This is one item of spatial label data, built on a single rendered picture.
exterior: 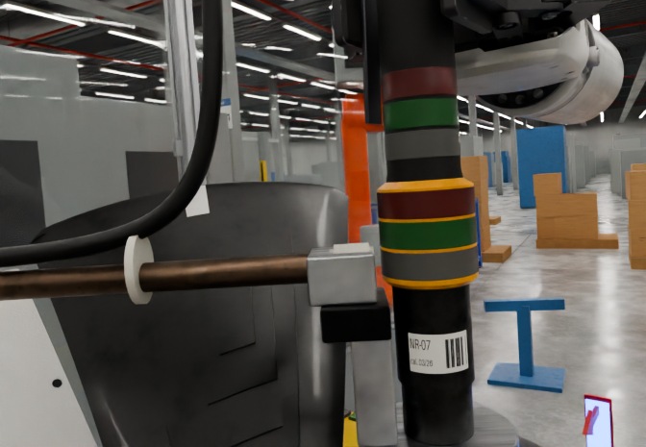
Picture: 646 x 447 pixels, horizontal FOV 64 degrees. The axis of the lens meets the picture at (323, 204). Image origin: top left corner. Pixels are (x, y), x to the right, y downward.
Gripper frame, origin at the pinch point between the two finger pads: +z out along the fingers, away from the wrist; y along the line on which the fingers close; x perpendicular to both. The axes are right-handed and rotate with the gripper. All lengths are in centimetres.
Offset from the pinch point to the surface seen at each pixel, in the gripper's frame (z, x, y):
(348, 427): -36, -43, 32
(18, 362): 3.7, -21.6, 37.1
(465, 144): -973, 41, 399
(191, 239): -0.6, -11.2, 17.8
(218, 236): -1.9, -11.2, 16.5
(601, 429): -34.3, -34.4, -0.6
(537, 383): -313, -146, 88
